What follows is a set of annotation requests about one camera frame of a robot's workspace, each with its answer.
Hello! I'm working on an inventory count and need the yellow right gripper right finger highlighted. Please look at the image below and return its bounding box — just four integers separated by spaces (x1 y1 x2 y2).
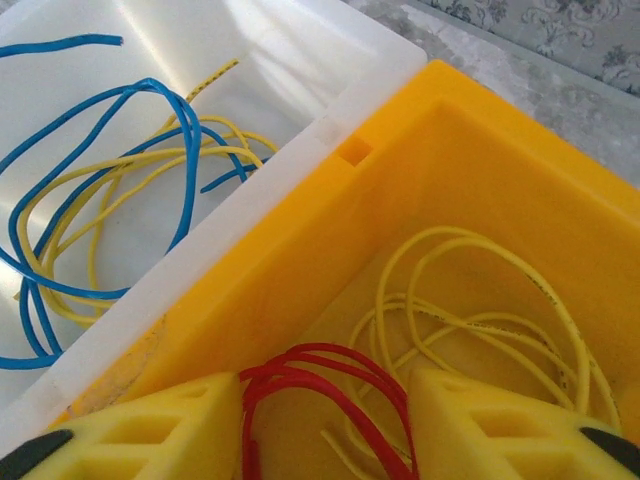
408 367 640 480

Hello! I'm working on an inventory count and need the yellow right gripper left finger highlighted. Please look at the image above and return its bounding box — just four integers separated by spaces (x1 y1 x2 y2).
0 370 246 480

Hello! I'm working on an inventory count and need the red cable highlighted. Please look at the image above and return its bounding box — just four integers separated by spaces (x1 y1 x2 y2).
238 342 420 480

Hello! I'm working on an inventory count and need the yellow plastic bin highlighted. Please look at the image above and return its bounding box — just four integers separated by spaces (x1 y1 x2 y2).
47 58 640 480

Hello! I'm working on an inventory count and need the white plastic bin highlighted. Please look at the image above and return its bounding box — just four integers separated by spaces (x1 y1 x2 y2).
0 0 429 441

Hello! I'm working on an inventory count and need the yellow cable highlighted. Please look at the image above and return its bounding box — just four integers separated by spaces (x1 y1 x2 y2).
319 225 624 480
13 57 280 327

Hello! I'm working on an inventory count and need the blue cable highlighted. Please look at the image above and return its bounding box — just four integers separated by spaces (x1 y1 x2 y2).
0 33 125 59
0 77 274 371

